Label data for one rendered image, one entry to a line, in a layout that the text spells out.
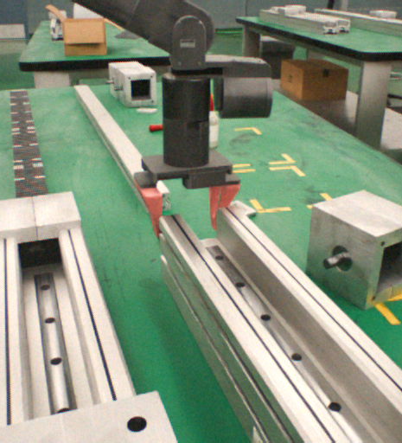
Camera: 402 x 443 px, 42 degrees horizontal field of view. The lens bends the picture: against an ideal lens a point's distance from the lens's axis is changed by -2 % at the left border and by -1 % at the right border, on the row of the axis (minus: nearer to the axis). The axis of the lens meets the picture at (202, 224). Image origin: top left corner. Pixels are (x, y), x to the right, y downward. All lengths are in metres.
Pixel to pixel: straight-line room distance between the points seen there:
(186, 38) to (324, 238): 0.28
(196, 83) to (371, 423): 0.39
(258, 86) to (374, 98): 2.44
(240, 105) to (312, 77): 3.72
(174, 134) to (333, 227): 0.21
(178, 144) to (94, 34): 2.04
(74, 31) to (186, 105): 2.06
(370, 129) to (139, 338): 2.63
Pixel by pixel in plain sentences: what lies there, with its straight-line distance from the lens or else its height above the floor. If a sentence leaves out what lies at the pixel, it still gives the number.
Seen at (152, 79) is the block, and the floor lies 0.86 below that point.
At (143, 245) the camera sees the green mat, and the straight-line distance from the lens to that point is 0.74.
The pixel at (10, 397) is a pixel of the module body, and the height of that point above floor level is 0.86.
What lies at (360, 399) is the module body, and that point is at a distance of 0.43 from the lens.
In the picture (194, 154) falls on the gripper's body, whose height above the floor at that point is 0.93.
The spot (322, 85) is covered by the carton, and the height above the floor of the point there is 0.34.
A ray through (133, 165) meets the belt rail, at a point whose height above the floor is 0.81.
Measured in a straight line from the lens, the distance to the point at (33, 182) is 0.91.
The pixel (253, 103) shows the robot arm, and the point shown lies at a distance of 0.62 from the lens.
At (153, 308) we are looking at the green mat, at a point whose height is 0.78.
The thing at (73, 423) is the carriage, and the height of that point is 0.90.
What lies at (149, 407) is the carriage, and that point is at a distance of 0.31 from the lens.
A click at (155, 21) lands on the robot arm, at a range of 0.59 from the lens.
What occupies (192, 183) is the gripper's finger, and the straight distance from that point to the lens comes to 0.63.
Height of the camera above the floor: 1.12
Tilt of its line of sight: 26 degrees down
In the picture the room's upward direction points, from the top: straight up
